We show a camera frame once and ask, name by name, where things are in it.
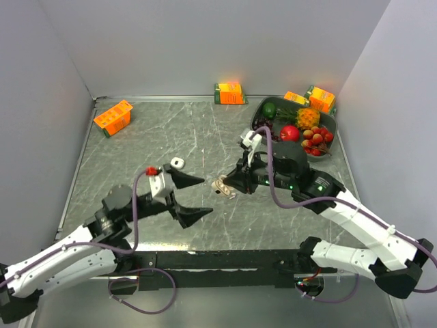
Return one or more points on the red lychee bunch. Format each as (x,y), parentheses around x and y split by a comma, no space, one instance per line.
(317,141)

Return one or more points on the orange juice carton middle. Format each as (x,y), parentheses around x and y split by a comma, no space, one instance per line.
(229,94)

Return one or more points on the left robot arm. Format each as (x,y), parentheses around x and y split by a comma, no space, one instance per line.
(103,244)

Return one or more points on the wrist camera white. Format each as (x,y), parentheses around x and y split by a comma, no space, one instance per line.
(160,182)
(251,142)

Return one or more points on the orange juice carton left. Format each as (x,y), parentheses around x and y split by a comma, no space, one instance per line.
(114,119)

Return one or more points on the white earbud charging case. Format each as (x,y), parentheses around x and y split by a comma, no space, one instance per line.
(177,162)

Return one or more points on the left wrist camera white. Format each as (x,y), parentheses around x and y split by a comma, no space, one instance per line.
(160,182)

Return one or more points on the pink earbud charging case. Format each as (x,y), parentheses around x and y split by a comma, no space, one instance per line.
(220,188)

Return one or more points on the green lime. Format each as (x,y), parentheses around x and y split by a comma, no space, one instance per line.
(269,110)

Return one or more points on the dark grape bunch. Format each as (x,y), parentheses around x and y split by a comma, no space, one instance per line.
(259,122)

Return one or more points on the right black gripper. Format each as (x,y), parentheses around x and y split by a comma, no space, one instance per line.
(244,181)

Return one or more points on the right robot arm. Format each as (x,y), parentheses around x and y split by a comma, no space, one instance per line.
(391,259)

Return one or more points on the dark grey fruit tray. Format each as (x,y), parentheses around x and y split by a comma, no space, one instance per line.
(326,121)

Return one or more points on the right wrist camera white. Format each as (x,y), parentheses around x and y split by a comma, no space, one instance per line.
(251,142)

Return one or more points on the orange carton behind tray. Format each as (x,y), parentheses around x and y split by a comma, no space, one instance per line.
(296,98)

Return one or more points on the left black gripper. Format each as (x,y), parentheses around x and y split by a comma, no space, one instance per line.
(186,215)

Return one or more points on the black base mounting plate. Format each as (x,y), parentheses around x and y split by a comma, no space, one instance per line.
(224,268)

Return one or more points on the aluminium rail frame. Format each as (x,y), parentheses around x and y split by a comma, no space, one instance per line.
(28,320)

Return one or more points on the orange juice carton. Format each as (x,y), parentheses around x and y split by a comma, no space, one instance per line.
(114,119)
(229,94)
(320,99)

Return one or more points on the red apple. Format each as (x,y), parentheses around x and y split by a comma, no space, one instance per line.
(289,133)

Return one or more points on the orange juice carton right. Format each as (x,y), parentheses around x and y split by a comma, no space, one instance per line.
(320,99)

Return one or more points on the small pineapple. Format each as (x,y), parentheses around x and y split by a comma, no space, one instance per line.
(303,118)

